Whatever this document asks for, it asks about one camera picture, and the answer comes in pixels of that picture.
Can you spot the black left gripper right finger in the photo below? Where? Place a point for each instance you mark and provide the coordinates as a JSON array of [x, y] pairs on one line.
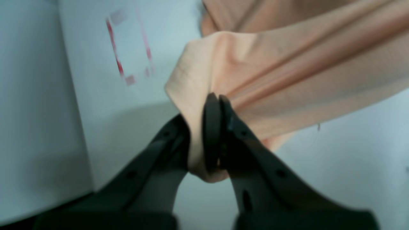
[[269, 194]]

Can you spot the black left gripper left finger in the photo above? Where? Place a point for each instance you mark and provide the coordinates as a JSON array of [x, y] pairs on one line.
[[140, 197]]

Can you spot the peach T-shirt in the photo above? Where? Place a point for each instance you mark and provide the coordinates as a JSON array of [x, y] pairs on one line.
[[289, 64]]

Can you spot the red tape rectangle marking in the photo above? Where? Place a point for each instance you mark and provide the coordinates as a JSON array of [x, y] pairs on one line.
[[130, 44]]

